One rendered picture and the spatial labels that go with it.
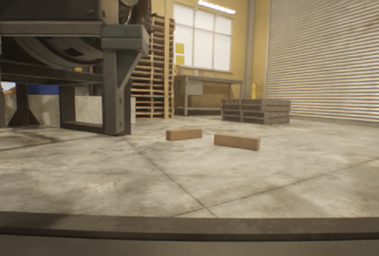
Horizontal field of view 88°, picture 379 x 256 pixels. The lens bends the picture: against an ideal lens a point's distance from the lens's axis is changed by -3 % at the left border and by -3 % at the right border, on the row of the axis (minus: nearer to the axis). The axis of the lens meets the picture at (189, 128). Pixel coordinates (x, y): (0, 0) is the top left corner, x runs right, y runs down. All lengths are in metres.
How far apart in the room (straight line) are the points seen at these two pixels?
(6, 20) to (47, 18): 0.04
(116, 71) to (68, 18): 0.06
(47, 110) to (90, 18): 3.42
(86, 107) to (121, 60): 3.39
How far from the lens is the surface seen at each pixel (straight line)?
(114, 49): 0.21
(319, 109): 6.11
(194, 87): 5.70
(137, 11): 1.23
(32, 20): 0.24
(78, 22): 0.22
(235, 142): 1.84
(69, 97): 3.20
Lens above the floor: 0.39
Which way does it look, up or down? 7 degrees down
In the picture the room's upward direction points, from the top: 2 degrees clockwise
